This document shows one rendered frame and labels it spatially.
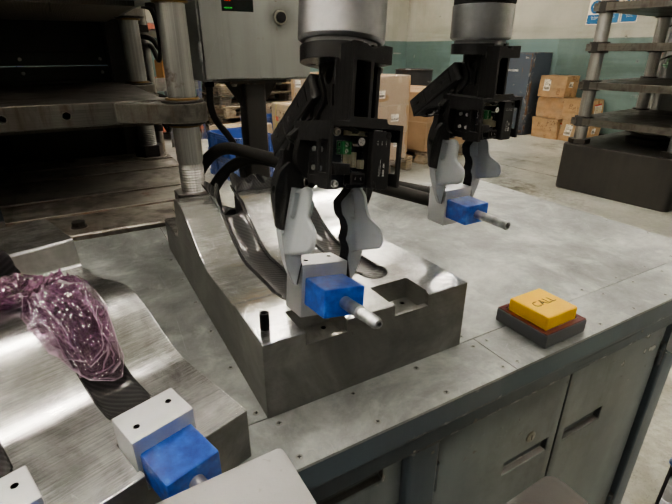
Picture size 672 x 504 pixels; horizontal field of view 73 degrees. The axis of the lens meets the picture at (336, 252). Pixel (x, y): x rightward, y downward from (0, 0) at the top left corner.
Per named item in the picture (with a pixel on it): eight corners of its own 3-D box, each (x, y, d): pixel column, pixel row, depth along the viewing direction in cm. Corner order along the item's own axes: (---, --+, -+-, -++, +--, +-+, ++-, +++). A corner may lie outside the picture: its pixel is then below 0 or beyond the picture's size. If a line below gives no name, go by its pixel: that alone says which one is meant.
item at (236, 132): (275, 157, 433) (275, 134, 424) (237, 163, 409) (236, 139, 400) (243, 148, 475) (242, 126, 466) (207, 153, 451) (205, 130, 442)
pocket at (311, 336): (349, 348, 48) (349, 318, 47) (304, 364, 46) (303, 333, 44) (328, 327, 52) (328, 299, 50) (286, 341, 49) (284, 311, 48)
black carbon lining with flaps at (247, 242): (395, 288, 57) (400, 216, 53) (277, 322, 50) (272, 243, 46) (284, 210, 85) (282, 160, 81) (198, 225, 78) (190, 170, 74)
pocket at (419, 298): (428, 321, 53) (431, 293, 52) (391, 333, 51) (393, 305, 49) (404, 303, 57) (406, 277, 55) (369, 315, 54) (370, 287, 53)
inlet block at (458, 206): (517, 241, 62) (524, 203, 60) (491, 248, 60) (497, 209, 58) (451, 213, 73) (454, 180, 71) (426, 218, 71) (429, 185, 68)
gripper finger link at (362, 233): (373, 291, 43) (359, 196, 39) (341, 275, 48) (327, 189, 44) (399, 281, 44) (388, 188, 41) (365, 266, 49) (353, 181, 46)
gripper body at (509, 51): (475, 148, 57) (488, 42, 52) (430, 137, 64) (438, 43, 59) (517, 142, 61) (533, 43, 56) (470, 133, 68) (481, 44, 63)
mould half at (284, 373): (459, 344, 58) (472, 247, 52) (268, 419, 46) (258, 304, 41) (294, 224, 98) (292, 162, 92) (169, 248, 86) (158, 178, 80)
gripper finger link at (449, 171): (447, 210, 61) (466, 141, 59) (419, 199, 66) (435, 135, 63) (463, 212, 63) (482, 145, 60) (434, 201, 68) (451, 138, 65)
